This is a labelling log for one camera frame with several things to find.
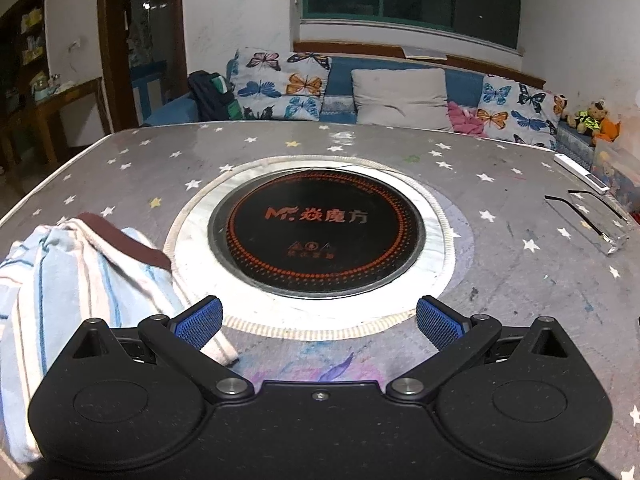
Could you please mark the clear plastic storage box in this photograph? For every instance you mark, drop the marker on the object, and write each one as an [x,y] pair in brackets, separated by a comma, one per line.
[619,170]

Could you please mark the white remote control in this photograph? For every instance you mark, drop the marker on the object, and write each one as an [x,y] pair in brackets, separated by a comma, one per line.
[582,173]

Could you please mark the left butterfly pillow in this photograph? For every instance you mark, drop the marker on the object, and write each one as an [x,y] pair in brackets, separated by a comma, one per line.
[271,85]

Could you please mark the black round induction cooktop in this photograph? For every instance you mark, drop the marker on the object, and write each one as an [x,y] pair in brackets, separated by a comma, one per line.
[316,233]

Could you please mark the book on sofa ledge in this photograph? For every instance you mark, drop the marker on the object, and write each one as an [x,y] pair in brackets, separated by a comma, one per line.
[424,54]

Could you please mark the clear acrylic stand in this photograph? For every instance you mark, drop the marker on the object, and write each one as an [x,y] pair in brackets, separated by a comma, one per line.
[594,216]

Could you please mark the blue white striped shirt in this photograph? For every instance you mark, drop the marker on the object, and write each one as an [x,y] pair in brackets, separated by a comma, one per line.
[54,280]

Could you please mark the orange plush toy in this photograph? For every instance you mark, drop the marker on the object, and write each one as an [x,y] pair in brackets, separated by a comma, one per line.
[608,131]

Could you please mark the plain grey pillow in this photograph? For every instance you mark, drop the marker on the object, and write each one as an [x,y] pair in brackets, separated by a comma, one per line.
[402,98]

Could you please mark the teddy bear toy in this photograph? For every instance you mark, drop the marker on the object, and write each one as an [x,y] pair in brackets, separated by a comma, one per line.
[589,121]

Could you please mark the butterfly pillow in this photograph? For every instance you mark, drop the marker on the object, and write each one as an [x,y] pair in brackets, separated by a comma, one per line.
[271,85]
[514,112]

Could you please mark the dark backpack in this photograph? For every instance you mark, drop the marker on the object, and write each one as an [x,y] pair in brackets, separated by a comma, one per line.
[214,97]

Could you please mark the blue sofa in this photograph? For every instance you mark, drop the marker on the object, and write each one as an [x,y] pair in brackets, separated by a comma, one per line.
[463,87]

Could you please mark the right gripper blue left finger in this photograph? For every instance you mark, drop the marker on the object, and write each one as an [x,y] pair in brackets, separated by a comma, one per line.
[177,342]

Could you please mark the right butterfly pillow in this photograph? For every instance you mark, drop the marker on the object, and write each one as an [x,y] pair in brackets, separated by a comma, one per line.
[514,112]

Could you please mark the brown wooden side table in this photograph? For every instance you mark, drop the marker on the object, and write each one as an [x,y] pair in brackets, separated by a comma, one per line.
[38,115]

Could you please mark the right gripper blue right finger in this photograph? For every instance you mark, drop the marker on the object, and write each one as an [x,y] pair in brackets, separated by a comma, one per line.
[461,343]

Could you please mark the grey star pattern table cover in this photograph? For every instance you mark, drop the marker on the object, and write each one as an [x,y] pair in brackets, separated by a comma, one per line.
[516,258]

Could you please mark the brown wooden door frame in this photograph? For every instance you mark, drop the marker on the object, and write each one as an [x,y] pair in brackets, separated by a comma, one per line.
[143,57]

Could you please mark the pink cloth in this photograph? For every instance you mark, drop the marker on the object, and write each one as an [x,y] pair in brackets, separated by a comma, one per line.
[464,121]

